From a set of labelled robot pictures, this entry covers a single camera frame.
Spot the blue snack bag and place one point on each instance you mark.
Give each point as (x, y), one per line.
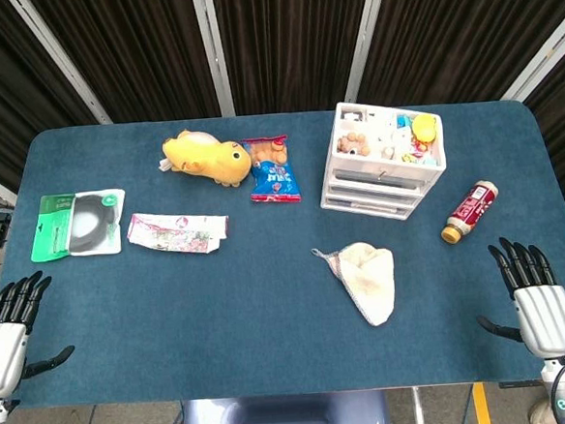
(272, 176)

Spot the red labelled drink bottle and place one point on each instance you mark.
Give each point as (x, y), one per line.
(471, 211)

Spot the yellow plush toy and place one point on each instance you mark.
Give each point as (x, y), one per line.
(206, 156)

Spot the green and white package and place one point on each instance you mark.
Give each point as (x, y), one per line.
(53, 228)

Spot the blue-grey robot torso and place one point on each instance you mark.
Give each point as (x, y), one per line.
(282, 420)

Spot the white cloth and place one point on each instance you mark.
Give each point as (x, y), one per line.
(370, 281)

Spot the blue felt table mat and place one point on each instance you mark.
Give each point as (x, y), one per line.
(250, 311)

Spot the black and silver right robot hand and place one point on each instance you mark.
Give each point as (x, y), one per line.
(547, 319)

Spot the dark brown curtain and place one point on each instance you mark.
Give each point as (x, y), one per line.
(289, 37)

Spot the small tan toy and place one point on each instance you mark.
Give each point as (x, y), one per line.
(353, 144)

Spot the pink and white flat packet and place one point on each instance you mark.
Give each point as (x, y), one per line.
(177, 231)

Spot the white plastic drawer organizer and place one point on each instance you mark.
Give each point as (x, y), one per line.
(382, 181)

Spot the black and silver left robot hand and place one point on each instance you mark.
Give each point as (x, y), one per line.
(1, 355)

